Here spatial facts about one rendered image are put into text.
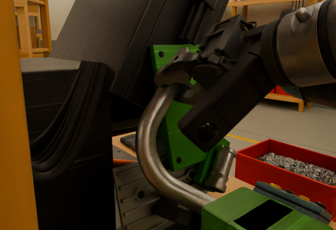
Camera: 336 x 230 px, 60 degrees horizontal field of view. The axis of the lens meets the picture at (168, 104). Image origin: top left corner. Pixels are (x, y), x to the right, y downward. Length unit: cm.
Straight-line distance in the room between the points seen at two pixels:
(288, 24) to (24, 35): 279
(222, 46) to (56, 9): 1006
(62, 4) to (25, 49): 755
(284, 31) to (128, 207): 33
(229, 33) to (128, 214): 30
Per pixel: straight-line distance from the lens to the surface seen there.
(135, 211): 47
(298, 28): 29
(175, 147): 49
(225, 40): 35
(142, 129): 41
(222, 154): 52
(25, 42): 298
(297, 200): 70
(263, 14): 661
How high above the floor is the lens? 128
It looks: 13 degrees down
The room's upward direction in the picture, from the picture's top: straight up
